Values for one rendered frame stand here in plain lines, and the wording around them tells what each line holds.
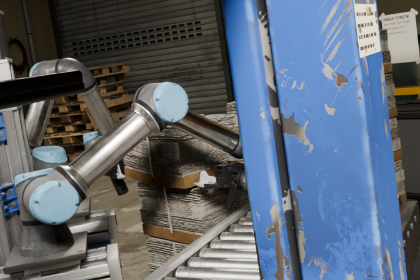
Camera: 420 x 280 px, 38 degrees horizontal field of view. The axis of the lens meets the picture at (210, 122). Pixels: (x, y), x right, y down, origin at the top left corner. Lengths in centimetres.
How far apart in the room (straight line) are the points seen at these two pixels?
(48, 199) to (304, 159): 129
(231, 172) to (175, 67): 824
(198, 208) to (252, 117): 187
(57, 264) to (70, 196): 25
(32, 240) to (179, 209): 72
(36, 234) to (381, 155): 147
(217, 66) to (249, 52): 952
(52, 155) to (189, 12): 796
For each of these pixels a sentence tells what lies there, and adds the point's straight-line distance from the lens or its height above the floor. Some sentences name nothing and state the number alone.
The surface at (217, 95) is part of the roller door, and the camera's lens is 995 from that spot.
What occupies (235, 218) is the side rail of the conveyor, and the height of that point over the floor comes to 80.
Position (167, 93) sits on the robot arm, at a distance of 171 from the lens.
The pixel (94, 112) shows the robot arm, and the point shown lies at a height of 113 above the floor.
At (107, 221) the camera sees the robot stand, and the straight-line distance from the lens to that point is 227.
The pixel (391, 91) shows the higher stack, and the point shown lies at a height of 97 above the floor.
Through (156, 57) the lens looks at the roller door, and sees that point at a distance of 1041.
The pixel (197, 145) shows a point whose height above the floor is 98.
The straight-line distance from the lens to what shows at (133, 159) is 241.
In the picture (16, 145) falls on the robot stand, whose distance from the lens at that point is 199.
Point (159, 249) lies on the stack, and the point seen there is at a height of 56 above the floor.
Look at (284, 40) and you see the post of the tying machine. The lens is 36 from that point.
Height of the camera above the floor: 131
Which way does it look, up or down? 7 degrees down
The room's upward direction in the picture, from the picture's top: 8 degrees counter-clockwise
